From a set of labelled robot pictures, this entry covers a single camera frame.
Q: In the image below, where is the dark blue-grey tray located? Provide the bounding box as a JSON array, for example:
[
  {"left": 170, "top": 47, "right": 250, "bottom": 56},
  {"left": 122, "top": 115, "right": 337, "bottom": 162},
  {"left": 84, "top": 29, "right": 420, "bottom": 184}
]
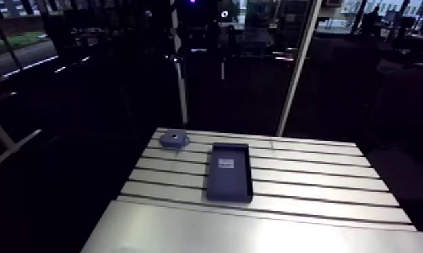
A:
[{"left": 206, "top": 142, "right": 254, "bottom": 204}]

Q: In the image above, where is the pale metal post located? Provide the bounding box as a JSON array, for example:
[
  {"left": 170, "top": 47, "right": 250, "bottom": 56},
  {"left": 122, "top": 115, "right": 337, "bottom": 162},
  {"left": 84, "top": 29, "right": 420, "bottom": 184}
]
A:
[{"left": 275, "top": 0, "right": 323, "bottom": 137}]

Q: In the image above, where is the person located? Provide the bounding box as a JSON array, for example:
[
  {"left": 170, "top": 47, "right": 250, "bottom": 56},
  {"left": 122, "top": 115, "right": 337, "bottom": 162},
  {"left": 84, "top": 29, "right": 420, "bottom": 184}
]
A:
[{"left": 360, "top": 5, "right": 381, "bottom": 36}]

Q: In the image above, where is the dark blue-grey housing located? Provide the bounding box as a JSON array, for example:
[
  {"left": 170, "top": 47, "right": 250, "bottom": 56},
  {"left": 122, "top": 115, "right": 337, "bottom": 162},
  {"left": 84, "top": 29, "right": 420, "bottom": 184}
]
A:
[{"left": 158, "top": 129, "right": 191, "bottom": 149}]

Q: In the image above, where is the white metal frame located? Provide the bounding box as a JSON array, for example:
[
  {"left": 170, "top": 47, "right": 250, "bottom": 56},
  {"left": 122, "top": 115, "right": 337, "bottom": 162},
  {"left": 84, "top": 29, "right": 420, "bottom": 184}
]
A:
[{"left": 0, "top": 107, "right": 42, "bottom": 176}]

